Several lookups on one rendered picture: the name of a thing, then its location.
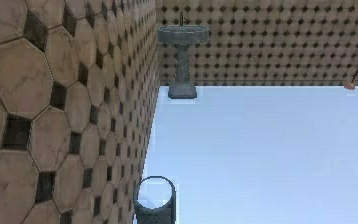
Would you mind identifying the grey pedestal sink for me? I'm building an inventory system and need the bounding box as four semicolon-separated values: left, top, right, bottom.
156;24;211;100

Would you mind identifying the dark-handled toilet plunger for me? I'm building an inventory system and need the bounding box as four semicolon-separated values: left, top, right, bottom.
343;54;358;91

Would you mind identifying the grey trash can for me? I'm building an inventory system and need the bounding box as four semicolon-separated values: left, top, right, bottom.
133;175;177;224

